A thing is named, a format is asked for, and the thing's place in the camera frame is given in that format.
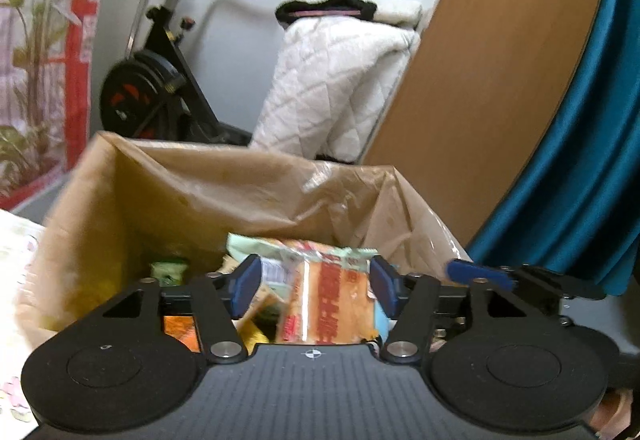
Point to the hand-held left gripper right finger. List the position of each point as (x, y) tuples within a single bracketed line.
[(384, 287)]

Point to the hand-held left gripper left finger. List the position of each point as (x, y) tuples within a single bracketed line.
[(246, 287)]

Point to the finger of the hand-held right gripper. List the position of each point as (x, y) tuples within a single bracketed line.
[(560, 282), (470, 271)]

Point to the orange bread snack packet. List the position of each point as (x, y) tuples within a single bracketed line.
[(335, 300)]

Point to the green snack packet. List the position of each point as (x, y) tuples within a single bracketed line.
[(170, 272)]

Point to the plastic-lined cardboard box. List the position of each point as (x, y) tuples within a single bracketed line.
[(190, 200)]

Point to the yellow snack packet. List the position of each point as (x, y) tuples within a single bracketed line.
[(257, 335)]

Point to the teal curtain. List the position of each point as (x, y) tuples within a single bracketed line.
[(585, 169)]

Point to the wooden board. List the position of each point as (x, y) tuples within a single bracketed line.
[(490, 69)]

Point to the white quilted blanket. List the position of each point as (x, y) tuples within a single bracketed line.
[(330, 84)]

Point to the black exercise bike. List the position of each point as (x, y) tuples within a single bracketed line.
[(150, 84)]

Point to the checkered bunny print tablecloth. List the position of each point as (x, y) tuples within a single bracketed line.
[(17, 245)]

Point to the cream fluffy blanket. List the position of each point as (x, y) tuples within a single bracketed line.
[(400, 12)]

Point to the black fuzzy garment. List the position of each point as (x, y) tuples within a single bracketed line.
[(325, 7)]

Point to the red printed wall backdrop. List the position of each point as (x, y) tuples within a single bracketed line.
[(50, 44)]

